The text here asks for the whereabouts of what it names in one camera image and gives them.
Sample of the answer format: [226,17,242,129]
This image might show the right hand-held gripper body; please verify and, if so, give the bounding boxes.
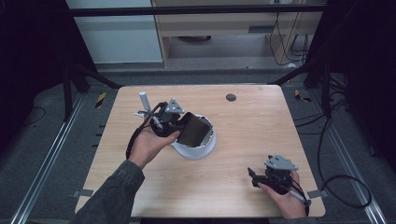
[261,154,300,196]

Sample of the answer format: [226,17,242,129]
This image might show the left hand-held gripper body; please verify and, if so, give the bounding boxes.
[148,97,186,138]

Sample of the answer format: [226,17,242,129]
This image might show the black pouch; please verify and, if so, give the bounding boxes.
[177,111,212,148]

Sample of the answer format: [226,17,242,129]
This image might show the white bowl with foil rim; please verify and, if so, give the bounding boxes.
[174,114,217,149]

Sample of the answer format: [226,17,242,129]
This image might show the person's right hand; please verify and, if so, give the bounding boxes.
[257,170,310,220]

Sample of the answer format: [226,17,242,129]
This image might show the person's left hand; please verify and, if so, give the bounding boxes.
[127,125,181,171]

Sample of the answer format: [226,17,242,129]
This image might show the grey tape strip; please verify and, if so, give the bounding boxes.
[71,188,94,199]
[306,189,330,200]

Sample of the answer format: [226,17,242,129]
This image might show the white cabinet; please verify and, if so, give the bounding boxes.
[64,0,164,65]

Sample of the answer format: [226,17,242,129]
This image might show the light wooden desk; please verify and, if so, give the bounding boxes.
[151,0,326,68]

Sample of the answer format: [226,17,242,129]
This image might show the black curtain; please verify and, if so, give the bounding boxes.
[303,0,396,175]
[0,0,97,153]

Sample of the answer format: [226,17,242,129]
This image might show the white stand with post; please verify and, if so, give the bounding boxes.
[134,91,218,161]

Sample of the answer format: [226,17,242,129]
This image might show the yellow-handled tool left floor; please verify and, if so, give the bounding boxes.
[94,91,107,109]

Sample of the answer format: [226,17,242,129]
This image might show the yellow-handled tool floor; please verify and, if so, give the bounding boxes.
[94,91,107,109]
[293,89,313,104]

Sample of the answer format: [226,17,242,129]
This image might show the metal floor rail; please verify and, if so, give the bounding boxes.
[8,92,86,224]
[309,90,389,224]

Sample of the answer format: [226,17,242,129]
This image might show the yellow-handled tool right floor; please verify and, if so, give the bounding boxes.
[293,89,313,104]

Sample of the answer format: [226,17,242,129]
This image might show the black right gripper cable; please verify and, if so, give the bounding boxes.
[288,116,374,217]

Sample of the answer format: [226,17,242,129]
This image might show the black frame leg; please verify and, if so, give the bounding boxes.
[266,59,332,118]
[61,60,124,123]

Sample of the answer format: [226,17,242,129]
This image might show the black frame crossbar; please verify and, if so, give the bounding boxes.
[68,3,329,18]

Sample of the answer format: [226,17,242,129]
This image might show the black hanging cables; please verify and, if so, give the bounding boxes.
[268,11,310,68]

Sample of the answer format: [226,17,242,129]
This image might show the thin black floor cable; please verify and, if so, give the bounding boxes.
[18,105,47,127]

